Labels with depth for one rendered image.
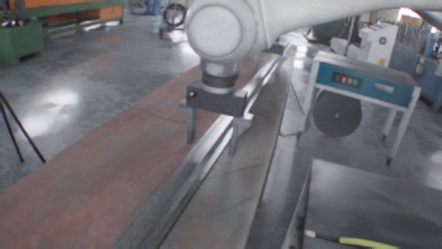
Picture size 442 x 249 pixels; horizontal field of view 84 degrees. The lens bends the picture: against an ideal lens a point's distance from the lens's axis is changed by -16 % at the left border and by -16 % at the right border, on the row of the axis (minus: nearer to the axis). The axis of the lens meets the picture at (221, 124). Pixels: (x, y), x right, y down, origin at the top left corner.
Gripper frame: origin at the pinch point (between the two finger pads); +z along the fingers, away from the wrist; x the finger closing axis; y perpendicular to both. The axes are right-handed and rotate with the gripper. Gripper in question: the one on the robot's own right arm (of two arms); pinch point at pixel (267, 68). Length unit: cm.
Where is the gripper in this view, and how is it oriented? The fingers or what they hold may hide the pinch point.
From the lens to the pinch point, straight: 143.9
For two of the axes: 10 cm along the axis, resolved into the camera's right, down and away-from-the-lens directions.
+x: 9.4, 2.3, -2.3
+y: -3.1, 3.9, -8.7
